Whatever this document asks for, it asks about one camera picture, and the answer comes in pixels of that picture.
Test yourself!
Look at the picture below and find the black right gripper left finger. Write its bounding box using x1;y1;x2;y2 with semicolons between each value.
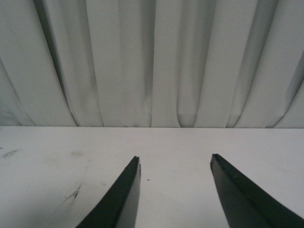
77;156;141;228

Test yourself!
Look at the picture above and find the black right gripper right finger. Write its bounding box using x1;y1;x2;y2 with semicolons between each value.
210;154;304;228

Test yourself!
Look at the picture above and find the white pleated curtain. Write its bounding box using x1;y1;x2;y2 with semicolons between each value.
0;0;304;128

